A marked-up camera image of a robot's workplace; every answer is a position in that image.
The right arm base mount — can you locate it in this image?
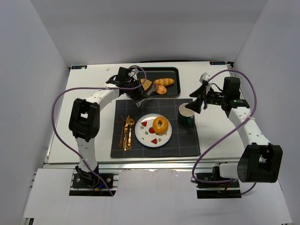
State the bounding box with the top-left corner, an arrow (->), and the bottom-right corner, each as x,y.
196,166 -> 241,199

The orange glazed donut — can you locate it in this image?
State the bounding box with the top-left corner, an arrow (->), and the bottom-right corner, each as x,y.
152,116 -> 169,134

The right blue table label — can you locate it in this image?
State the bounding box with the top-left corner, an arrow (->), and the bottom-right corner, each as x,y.
210,61 -> 226,65

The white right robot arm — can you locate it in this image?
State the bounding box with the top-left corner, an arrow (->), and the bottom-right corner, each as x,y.
187,73 -> 283,183

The blue table label sticker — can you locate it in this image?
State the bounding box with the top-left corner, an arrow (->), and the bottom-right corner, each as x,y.
71,65 -> 87,70

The gold spoon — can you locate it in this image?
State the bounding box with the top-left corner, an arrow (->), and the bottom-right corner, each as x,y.
127,118 -> 135,150

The white watermelon pattern plate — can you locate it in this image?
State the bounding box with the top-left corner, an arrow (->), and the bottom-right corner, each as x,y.
135,113 -> 173,148

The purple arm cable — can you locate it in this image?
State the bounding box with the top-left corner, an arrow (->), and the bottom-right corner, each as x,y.
51,65 -> 147,196
190,69 -> 258,195

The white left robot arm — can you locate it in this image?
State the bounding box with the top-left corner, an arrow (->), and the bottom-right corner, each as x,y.
68,66 -> 157,177

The striped long bread roll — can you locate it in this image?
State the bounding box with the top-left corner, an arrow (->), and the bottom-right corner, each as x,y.
154,78 -> 175,87

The brown bread slice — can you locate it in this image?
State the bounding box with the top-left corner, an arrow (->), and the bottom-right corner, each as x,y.
140,79 -> 153,92

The dark checked placemat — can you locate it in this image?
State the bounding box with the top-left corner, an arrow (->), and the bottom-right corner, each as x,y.
110,98 -> 201,158

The gold knife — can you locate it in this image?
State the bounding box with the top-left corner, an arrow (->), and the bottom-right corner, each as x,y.
123,116 -> 130,151

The small round bun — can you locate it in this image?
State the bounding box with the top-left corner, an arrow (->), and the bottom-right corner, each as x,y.
156,85 -> 167,95

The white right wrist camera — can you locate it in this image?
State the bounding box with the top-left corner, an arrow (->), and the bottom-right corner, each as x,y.
199,73 -> 210,84

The black baking tray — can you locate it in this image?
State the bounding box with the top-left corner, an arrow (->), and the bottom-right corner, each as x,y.
143,67 -> 180,98

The gold fork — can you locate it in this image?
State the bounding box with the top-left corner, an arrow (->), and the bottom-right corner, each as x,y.
119,115 -> 126,150

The aluminium frame rail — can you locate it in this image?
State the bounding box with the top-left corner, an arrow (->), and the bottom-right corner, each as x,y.
42,160 -> 216,176

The green white mug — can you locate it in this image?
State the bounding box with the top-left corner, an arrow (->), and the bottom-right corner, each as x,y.
178,103 -> 195,126

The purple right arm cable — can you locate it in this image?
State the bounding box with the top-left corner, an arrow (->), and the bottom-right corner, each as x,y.
190,69 -> 258,195

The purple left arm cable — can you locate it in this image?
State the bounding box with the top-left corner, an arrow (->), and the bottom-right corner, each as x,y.
51,65 -> 147,196

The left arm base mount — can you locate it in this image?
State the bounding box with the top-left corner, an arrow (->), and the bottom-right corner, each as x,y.
69,169 -> 119,197

